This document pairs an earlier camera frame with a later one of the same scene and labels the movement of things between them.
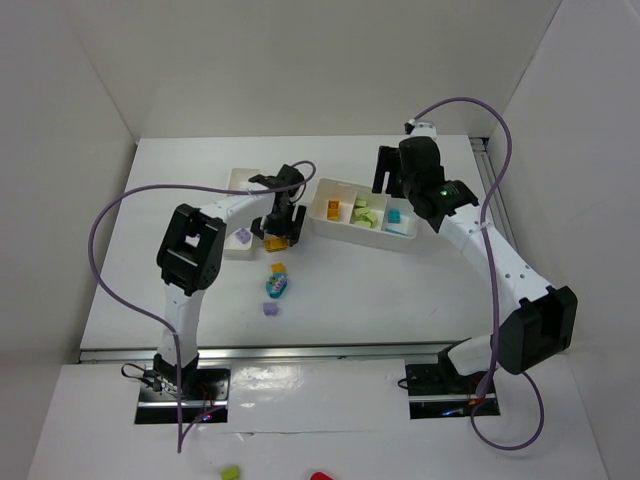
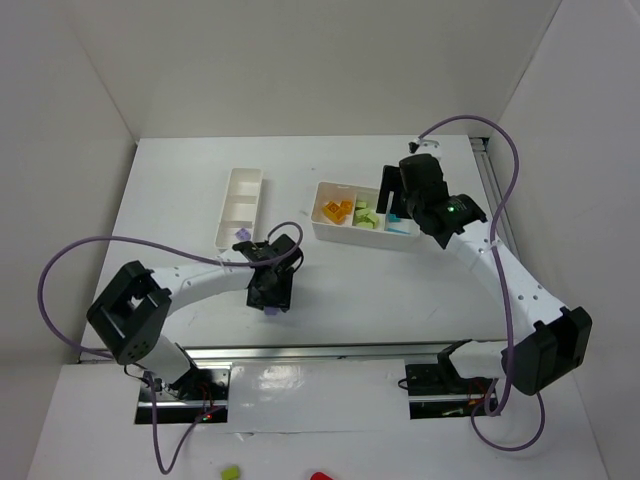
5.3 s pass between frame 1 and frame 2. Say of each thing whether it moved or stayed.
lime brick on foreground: stayed
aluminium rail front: stayed
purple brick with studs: stayed
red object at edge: stayed
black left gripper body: moved
